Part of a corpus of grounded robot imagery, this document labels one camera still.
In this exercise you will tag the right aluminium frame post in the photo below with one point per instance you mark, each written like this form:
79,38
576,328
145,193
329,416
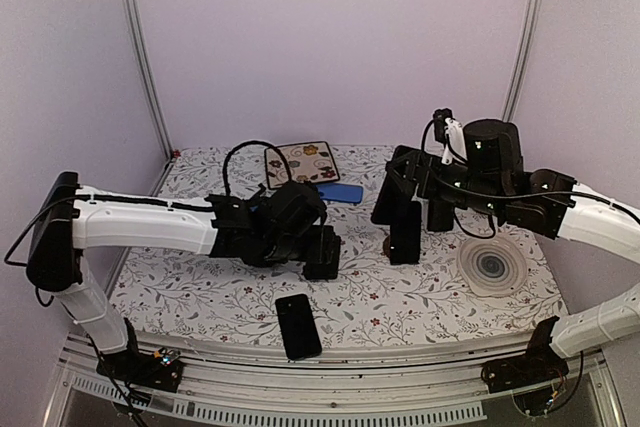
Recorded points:
527,36

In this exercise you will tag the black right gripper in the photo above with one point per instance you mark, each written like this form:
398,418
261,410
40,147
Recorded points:
421,162

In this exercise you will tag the round swirl ceramic plate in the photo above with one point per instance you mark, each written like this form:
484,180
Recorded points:
492,267

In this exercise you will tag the round wooden base phone stand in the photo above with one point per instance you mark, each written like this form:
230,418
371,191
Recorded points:
386,248

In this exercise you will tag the aluminium frame post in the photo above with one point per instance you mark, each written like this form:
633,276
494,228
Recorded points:
527,36
132,14

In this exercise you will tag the black wedge phone stand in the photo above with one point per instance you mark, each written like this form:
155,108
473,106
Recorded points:
322,265

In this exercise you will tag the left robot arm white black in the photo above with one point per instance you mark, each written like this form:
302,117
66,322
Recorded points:
262,231

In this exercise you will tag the aluminium front rail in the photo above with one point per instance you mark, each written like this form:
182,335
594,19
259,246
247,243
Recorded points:
243,385

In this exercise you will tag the black phone front edge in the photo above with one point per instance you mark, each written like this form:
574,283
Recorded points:
297,326

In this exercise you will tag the left aluminium frame post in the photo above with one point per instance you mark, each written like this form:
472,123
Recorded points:
132,14

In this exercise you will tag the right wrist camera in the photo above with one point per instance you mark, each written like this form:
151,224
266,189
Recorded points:
449,133

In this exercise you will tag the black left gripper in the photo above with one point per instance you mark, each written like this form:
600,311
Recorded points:
323,236

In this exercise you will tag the blue phone far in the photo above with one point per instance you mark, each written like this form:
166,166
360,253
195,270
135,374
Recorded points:
342,193

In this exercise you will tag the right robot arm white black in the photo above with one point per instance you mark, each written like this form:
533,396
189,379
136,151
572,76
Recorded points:
481,168

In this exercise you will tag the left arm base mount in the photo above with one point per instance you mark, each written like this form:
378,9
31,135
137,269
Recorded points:
161,370

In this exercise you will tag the square floral ceramic plate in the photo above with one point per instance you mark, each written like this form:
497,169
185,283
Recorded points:
308,162

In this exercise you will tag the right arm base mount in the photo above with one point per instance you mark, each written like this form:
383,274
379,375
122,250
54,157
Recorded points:
537,364

